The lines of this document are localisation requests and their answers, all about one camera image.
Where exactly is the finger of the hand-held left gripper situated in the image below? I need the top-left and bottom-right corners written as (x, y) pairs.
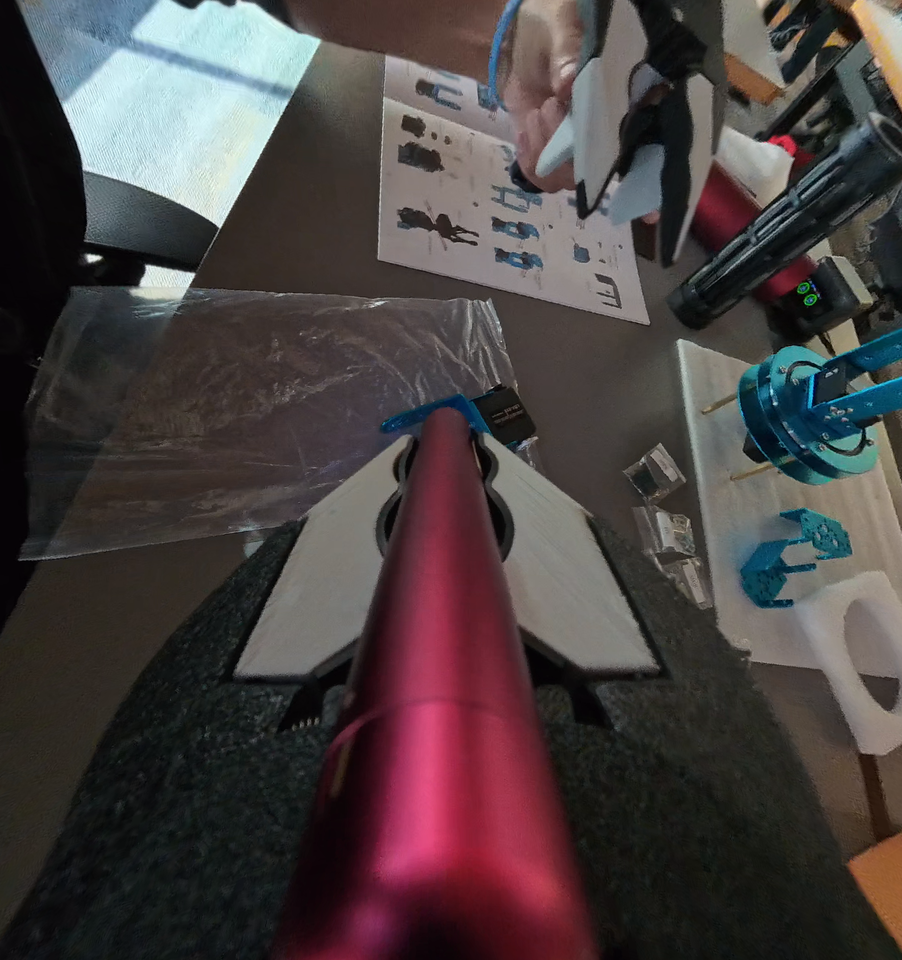
top-left (605, 142), bottom-right (667, 227)
top-left (659, 73), bottom-right (726, 268)

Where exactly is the black office chair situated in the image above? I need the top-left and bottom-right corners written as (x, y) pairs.
top-left (0, 0), bottom-right (88, 669)

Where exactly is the person's left hand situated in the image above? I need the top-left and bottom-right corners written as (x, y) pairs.
top-left (507, 7), bottom-right (603, 177)

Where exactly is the black chair armrest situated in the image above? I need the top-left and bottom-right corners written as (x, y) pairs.
top-left (82, 171), bottom-right (221, 273)

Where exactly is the blue cord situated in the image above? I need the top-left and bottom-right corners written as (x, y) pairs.
top-left (487, 0), bottom-right (528, 114)

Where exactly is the white foam block with hole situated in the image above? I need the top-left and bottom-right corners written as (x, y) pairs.
top-left (794, 570), bottom-right (902, 756)

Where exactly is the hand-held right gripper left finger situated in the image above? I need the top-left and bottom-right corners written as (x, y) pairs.
top-left (233, 436), bottom-right (422, 682)

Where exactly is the clear plastic bag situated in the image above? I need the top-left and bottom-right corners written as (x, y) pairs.
top-left (19, 287), bottom-right (519, 561)

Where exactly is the red electric screwdriver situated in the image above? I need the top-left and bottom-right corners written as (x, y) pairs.
top-left (271, 405), bottom-right (602, 960)

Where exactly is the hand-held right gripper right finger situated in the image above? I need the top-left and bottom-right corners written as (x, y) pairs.
top-left (481, 433), bottom-right (663, 678)

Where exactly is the cardboard box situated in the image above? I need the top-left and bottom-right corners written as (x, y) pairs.
top-left (847, 827), bottom-right (902, 960)

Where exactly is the blue metal servo bracket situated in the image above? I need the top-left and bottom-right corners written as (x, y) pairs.
top-left (381, 395), bottom-right (491, 451)

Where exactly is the white foam board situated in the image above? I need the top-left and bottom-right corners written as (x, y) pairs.
top-left (676, 339), bottom-right (902, 670)

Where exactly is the person's left forearm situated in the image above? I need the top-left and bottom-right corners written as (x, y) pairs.
top-left (282, 0), bottom-right (519, 61)

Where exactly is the blue metal U bracket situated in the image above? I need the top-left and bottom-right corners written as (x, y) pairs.
top-left (740, 508), bottom-right (854, 609)

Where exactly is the white instruction sheet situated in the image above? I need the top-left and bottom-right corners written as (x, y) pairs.
top-left (378, 56), bottom-right (651, 326)

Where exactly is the black servo motor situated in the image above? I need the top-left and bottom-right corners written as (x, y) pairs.
top-left (470, 384), bottom-right (539, 445)

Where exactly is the red metal tube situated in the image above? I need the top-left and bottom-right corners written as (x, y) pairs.
top-left (692, 166), bottom-right (821, 303)

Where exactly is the black ribbed cylinder case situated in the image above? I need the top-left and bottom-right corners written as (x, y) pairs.
top-left (666, 112), bottom-right (902, 332)

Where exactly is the white plastic container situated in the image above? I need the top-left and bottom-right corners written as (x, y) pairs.
top-left (719, 126), bottom-right (815, 205)

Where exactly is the pile of clear screw bags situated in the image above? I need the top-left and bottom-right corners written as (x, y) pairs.
top-left (622, 447), bottom-right (716, 610)

